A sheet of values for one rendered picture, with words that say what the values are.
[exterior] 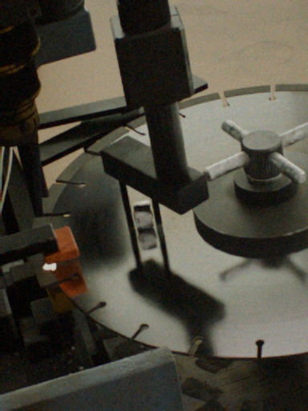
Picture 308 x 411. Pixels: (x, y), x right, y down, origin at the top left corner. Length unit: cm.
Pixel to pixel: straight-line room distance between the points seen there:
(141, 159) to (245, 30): 78
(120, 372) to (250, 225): 20
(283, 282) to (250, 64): 72
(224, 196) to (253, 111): 14
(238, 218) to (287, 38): 73
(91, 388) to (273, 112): 38
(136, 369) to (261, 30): 95
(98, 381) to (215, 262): 18
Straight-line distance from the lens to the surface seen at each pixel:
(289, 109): 90
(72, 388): 59
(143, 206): 77
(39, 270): 76
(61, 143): 96
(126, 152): 75
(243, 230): 75
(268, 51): 143
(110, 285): 73
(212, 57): 143
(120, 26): 66
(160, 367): 60
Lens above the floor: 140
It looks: 34 degrees down
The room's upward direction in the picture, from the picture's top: 11 degrees counter-clockwise
